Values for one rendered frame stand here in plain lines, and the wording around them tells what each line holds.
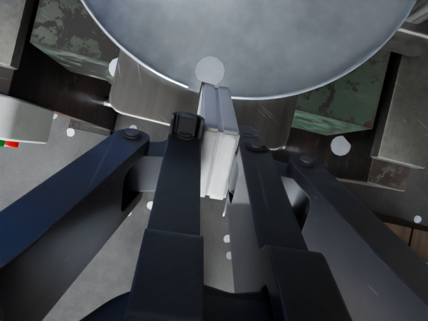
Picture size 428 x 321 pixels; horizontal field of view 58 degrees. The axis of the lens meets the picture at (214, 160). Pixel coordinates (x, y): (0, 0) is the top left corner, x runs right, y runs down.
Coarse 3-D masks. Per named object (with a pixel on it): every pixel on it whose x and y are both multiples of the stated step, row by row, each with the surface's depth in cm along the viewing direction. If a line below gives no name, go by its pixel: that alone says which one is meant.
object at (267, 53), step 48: (96, 0) 28; (144, 0) 29; (192, 0) 29; (240, 0) 29; (288, 0) 29; (336, 0) 30; (384, 0) 30; (144, 48) 29; (192, 48) 29; (240, 48) 29; (288, 48) 29; (336, 48) 30; (240, 96) 29
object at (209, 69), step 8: (208, 56) 29; (200, 64) 29; (208, 64) 29; (216, 64) 29; (200, 72) 29; (208, 72) 29; (216, 72) 29; (224, 72) 29; (200, 80) 29; (208, 80) 29; (216, 80) 29
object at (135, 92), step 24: (120, 72) 29; (144, 72) 29; (120, 96) 29; (144, 96) 29; (168, 96) 29; (192, 96) 29; (288, 96) 30; (168, 120) 29; (240, 120) 29; (264, 120) 30; (288, 120) 30; (264, 144) 30
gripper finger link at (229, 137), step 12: (228, 96) 19; (228, 108) 17; (228, 120) 16; (228, 132) 15; (228, 144) 15; (216, 156) 15; (228, 156) 15; (216, 168) 15; (228, 168) 15; (216, 180) 15; (228, 180) 15; (216, 192) 16
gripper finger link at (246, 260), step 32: (256, 160) 13; (256, 192) 11; (256, 224) 10; (288, 224) 10; (256, 256) 9; (288, 256) 8; (320, 256) 8; (256, 288) 8; (288, 288) 7; (320, 288) 7; (288, 320) 6; (320, 320) 6
